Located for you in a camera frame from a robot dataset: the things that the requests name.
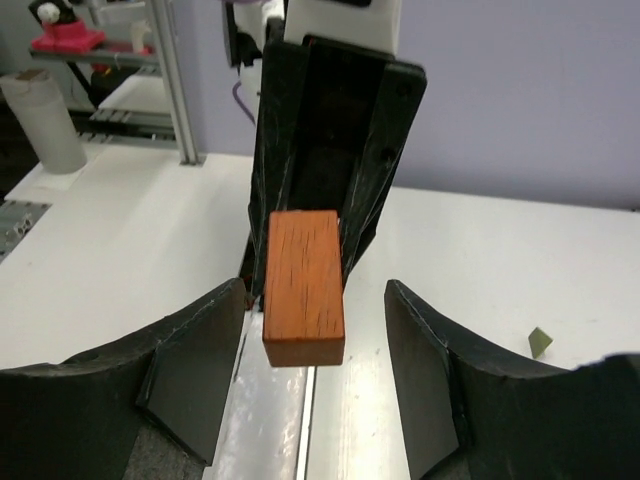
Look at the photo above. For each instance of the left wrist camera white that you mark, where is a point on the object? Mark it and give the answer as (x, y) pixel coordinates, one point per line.
(373, 25)

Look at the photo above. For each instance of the orange arch block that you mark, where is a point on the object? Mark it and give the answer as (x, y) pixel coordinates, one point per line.
(304, 323)

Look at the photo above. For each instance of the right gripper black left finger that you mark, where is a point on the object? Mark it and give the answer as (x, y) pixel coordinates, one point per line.
(146, 406)

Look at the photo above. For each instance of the red printed part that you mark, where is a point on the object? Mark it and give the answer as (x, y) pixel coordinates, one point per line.
(72, 37)

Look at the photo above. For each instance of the metal shelf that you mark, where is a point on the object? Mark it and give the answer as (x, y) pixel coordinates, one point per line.
(126, 91)

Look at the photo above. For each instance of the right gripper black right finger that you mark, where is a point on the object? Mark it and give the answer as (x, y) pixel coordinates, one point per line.
(471, 409)

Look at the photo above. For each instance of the white paper roll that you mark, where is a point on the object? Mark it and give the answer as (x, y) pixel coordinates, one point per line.
(37, 102)

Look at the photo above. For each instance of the green triangular block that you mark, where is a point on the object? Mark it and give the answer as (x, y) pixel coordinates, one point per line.
(539, 341)

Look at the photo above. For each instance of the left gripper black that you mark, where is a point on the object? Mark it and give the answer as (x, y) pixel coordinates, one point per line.
(330, 119)

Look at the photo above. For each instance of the aluminium frame post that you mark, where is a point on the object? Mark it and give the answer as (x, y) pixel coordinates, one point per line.
(160, 17)

